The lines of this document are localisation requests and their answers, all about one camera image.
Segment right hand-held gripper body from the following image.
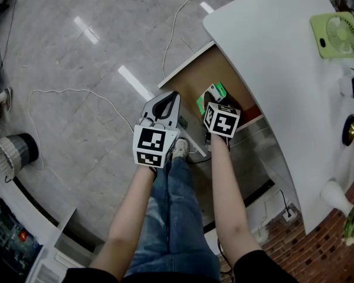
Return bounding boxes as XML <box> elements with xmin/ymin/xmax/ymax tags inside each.
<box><xmin>201</xmin><ymin>91</ymin><xmax>242</xmax><ymax>146</ymax></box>

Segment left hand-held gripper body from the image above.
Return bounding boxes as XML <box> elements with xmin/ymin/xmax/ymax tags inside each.
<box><xmin>132</xmin><ymin>90</ymin><xmax>182</xmax><ymax>169</ymax></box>

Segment green and white box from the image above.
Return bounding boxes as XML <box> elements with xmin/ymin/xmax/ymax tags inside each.
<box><xmin>195</xmin><ymin>81</ymin><xmax>228</xmax><ymax>115</ymax></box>

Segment white desk drawer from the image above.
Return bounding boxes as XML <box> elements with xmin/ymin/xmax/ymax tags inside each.
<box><xmin>157</xmin><ymin>40</ymin><xmax>264</xmax><ymax>158</ymax></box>

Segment person's left forearm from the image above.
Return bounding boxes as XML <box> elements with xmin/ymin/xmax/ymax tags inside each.
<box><xmin>89</xmin><ymin>164</ymin><xmax>158</xmax><ymax>277</ymax></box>

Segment person's right forearm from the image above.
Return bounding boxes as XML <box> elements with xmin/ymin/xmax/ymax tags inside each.
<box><xmin>209</xmin><ymin>133</ymin><xmax>263</xmax><ymax>267</ymax></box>

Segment person's white shoe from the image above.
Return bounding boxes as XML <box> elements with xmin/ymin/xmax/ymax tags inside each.
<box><xmin>172</xmin><ymin>137</ymin><xmax>191</xmax><ymax>160</ymax></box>

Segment person's blue jeans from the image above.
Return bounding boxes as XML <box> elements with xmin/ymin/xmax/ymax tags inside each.
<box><xmin>124</xmin><ymin>154</ymin><xmax>221</xmax><ymax>283</ymax></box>

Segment white shade table lamp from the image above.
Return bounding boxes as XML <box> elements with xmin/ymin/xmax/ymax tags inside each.
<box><xmin>341</xmin><ymin>114</ymin><xmax>354</xmax><ymax>152</ymax></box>

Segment grey pleated bin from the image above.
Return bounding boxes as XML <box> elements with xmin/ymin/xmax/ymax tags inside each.
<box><xmin>0</xmin><ymin>133</ymin><xmax>40</xmax><ymax>180</ymax></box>

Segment white vase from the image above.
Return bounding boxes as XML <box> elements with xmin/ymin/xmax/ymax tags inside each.
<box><xmin>319</xmin><ymin>180</ymin><xmax>354</xmax><ymax>218</ymax></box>

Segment light green desk fan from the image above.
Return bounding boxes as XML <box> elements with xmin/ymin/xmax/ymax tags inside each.
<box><xmin>309</xmin><ymin>11</ymin><xmax>354</xmax><ymax>60</ymax></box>

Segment person's black shirt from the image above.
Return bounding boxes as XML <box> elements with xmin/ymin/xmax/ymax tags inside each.
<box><xmin>61</xmin><ymin>249</ymin><xmax>299</xmax><ymax>283</ymax></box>

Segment white floor cable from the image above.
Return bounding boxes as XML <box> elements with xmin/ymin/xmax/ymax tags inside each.
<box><xmin>27</xmin><ymin>88</ymin><xmax>136</xmax><ymax>172</ymax></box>
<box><xmin>162</xmin><ymin>0</ymin><xmax>219</xmax><ymax>80</ymax></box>

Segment black power cable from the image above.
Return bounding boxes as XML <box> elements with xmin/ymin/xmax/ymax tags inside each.
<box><xmin>278</xmin><ymin>188</ymin><xmax>293</xmax><ymax>218</ymax></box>

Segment white wall socket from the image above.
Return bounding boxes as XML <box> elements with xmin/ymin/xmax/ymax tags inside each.
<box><xmin>282</xmin><ymin>209</ymin><xmax>298</xmax><ymax>223</ymax></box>

